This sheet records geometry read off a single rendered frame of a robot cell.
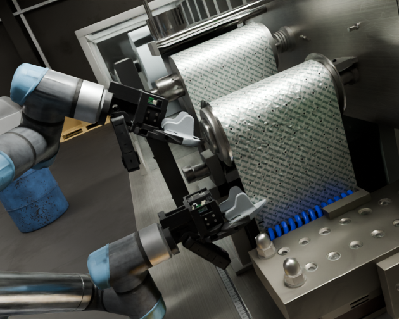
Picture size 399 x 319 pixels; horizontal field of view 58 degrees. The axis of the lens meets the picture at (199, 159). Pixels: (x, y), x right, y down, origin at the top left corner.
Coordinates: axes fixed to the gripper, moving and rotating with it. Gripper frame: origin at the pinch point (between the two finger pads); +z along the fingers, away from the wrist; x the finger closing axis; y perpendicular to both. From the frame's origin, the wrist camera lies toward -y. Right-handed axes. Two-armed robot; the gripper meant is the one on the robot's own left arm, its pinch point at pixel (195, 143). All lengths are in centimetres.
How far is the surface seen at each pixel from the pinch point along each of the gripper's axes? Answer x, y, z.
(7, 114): 856, -195, -210
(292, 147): -8.2, 5.8, 16.8
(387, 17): -14.9, 32.3, 21.0
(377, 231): -22.6, -2.8, 30.4
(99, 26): 94, 21, -28
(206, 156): 0.1, -2.2, 3.2
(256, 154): -8.2, 2.5, 10.1
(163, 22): 63, 28, -6
